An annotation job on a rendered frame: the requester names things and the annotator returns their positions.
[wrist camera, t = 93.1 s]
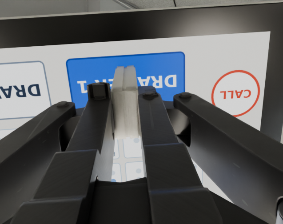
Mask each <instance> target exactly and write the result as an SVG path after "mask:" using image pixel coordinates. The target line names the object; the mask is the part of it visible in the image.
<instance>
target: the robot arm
mask: <svg viewBox="0 0 283 224"><path fill-rule="evenodd" d="M87 92H88V101H87V103H86V106H85V107H83V108H77V109H76V106H75V103H73V102H67V101H61V102H58V103H56V104H54V105H52V106H50V107H48V108H47V109H45V110H44V111H42V112H41V113H40V114H38V115H36V116H35V117H33V118H32V119H30V120H29V121H28V122H26V123H25V124H23V125H21V126H20V127H18V128H17V129H16V130H14V131H13V132H11V133H9V134H8V135H7V136H5V137H4V138H2V139H1V140H0V224H283V144H282V143H280V142H278V141H277V140H275V139H273V138H271V137H270V136H268V135H266V134H264V133H263V132H261V131H259V130H258V129H256V128H254V127H252V126H250V125H248V124H247V123H245V122H243V121H241V120H240V119H238V118H236V117H234V116H233V115H231V114H229V113H227V112H226V111H224V110H222V109H220V108H219V107H217V106H215V105H213V104H211V103H210V102H208V101H206V100H204V99H203V98H201V97H199V96H197V95H195V94H192V93H189V92H182V93H179V94H175V95H174V96H173V101H165V100H162V97H161V95H160V94H159V93H157V92H156V89H155V87H153V86H151V85H150V86H137V78H136V68H135V67H134V66H133V65H129V66H127V67H124V66H117V68H116V70H115V74H114V78H113V82H112V88H111V89H110V84H109V83H107V82H97V83H91V84H88V85H87ZM139 136H140V140H141V149H142V159H143V173H144V177H143V178H138V179H135V180H130V181H125V182H111V180H112V166H113V157H114V147H115V138H117V139H126V137H130V139H131V138H139ZM192 159H193V161H194V162H195V163H196V164H197V165H198V166H199V167H200V168H201V169H202V170H203V171H204V172H205V173H206V175H207V176H208V177H209V178H210V179H211V180H212V181H213V182H214V183H215V184H216V185H217V186H218V187H219V188H220V190H221V191H222V192H223V193H224V194H225V195H226V196H227V197H228V198H229V199H230V200H231V201H232V202H233V203H232V202H230V201H228V200H226V199H224V198H222V197H221V196H219V195H217V194H215V193H214V192H212V191H210V190H209V189H208V188H205V187H203V185H202V183H201V180H200V178H199V175H198V173H197V171H196V168H195V166H194V164H193V162H192Z"/></svg>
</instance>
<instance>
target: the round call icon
mask: <svg viewBox="0 0 283 224"><path fill-rule="evenodd" d="M263 74H264V66H263V67H249V68H230V69H216V70H210V95H209V102H210V103H211V104H213V105H215V106H217V107H219V108H220V109H222V110H224V111H226V112H227V113H229V114H231V115H233V116H234V117H236V118H238V119H239V118H252V117H259V113H260V104H261V95H262V86H263Z"/></svg>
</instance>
